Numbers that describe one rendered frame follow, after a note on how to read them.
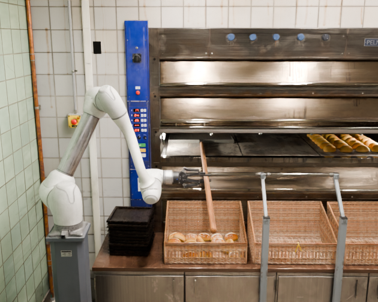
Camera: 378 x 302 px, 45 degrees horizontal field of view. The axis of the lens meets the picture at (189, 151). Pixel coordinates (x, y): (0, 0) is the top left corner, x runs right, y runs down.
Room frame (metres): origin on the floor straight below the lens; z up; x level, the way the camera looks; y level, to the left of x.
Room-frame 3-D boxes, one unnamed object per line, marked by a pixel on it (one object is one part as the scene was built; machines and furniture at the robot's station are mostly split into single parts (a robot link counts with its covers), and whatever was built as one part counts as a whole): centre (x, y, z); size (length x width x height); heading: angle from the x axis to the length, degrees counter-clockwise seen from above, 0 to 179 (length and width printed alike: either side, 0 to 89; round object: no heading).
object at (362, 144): (3.68, -1.28, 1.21); 0.61 x 0.48 x 0.06; 179
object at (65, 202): (2.36, 0.67, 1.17); 0.18 x 0.16 x 0.22; 35
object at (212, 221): (2.76, -0.11, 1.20); 1.71 x 0.03 x 0.03; 0
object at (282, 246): (2.98, -0.71, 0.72); 0.56 x 0.49 x 0.28; 89
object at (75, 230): (2.33, 0.67, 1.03); 0.22 x 0.18 x 0.06; 2
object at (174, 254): (2.99, -0.11, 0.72); 0.56 x 0.49 x 0.28; 90
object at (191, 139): (3.89, -0.10, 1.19); 0.55 x 0.36 x 0.03; 90
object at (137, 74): (4.19, 0.35, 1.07); 1.93 x 0.16 x 2.15; 179
